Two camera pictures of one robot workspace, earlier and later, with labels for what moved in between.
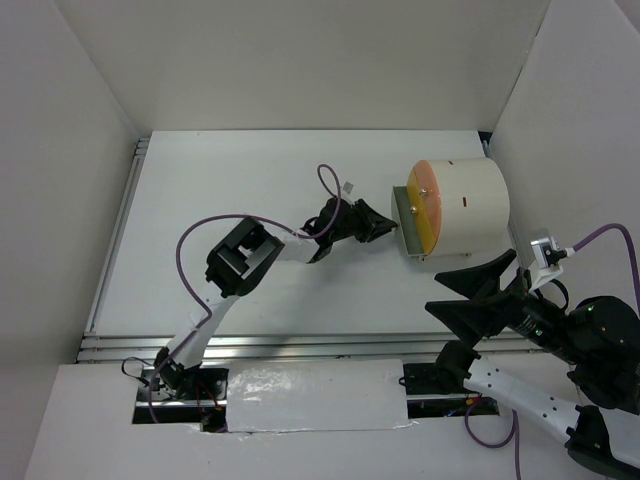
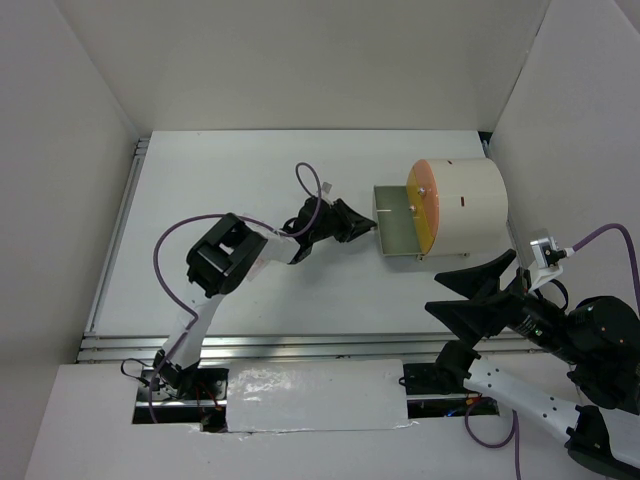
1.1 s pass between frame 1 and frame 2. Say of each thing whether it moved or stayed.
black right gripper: stayed
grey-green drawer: moved
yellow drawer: stayed
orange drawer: stayed
